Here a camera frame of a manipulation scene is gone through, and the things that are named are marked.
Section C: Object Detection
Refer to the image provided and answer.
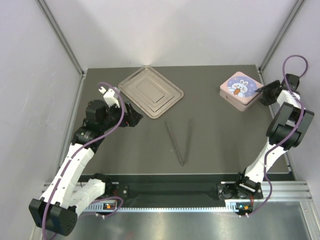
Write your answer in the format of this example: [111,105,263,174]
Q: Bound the silver metal tray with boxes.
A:
[118,66,184,119]

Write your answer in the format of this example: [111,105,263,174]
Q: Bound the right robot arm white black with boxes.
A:
[233,73,315,199]

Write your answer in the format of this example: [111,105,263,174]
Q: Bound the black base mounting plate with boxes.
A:
[78,173,263,208]

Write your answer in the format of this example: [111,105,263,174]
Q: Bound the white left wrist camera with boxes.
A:
[98,86,121,108]

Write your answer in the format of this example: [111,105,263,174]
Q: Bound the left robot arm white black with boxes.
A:
[28,100,143,236]

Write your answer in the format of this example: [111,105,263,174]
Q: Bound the silver tin lid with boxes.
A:
[220,71,264,105]

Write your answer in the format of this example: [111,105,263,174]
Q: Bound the metal tongs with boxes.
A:
[163,117,195,168]

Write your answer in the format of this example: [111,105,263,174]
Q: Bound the aluminium frame rail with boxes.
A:
[37,181,315,213]

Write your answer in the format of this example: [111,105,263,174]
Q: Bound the pink chocolate tin box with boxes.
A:
[219,90,261,112]

